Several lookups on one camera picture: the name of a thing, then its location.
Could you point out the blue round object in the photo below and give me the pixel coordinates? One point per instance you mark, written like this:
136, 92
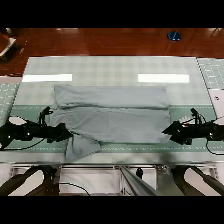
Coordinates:
174, 35

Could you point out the silver frame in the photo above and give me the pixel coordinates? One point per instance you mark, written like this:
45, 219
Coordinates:
136, 185

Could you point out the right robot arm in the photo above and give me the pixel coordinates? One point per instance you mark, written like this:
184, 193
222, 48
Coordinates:
213, 132

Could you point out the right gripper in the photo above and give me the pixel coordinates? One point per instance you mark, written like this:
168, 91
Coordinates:
178, 132

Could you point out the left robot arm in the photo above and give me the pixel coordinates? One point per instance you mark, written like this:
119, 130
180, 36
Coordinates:
30, 132

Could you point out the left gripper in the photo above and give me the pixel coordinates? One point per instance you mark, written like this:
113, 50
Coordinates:
58, 132

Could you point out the grey-blue T-shirt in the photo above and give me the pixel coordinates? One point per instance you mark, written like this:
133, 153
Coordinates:
113, 116

